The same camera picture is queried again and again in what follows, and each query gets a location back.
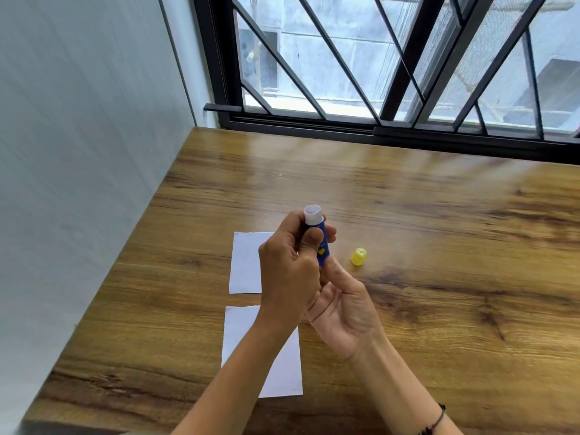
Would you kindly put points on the blue glue stick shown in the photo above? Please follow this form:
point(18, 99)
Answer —
point(314, 215)

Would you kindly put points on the person's right forearm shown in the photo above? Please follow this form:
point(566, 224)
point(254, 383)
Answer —
point(398, 394)

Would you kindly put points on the yellow glue stick cap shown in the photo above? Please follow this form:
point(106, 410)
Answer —
point(359, 257)

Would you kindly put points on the person's left forearm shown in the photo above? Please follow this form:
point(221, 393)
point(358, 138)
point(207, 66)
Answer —
point(244, 380)

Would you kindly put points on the person's left thumb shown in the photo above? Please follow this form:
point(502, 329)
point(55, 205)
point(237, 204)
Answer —
point(311, 242)

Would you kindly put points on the person's right thumb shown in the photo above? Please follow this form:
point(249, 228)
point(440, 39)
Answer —
point(340, 276)

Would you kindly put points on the person's right hand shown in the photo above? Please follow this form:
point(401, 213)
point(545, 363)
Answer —
point(346, 317)

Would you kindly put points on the person's left hand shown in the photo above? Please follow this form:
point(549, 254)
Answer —
point(283, 276)

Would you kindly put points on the black window frame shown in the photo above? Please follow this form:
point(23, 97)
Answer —
point(408, 54)

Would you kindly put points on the black metal window grille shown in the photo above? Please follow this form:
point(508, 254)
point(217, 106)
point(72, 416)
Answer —
point(278, 58)

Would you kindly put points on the white paper sheet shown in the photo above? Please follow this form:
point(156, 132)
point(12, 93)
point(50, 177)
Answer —
point(283, 371)
point(247, 262)

